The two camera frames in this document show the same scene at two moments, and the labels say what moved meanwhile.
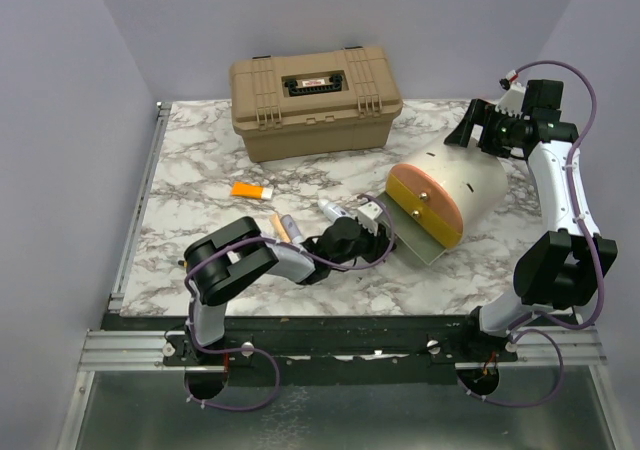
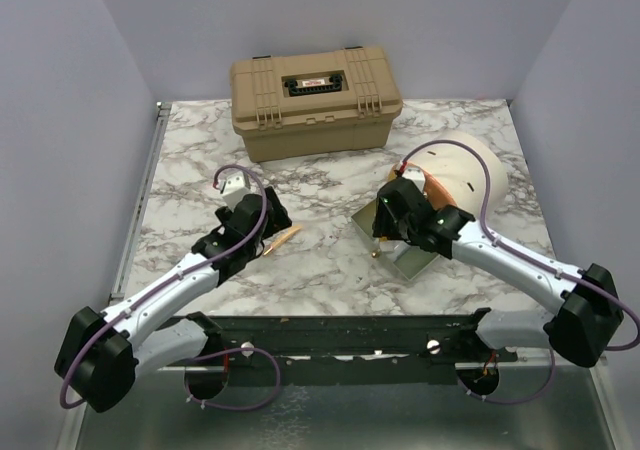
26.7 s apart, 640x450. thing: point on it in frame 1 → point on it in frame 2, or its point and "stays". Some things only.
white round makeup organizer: [437, 197] stays
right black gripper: [483, 114] → [382, 225]
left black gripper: [379, 244] → [278, 219]
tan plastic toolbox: [314, 102] stays
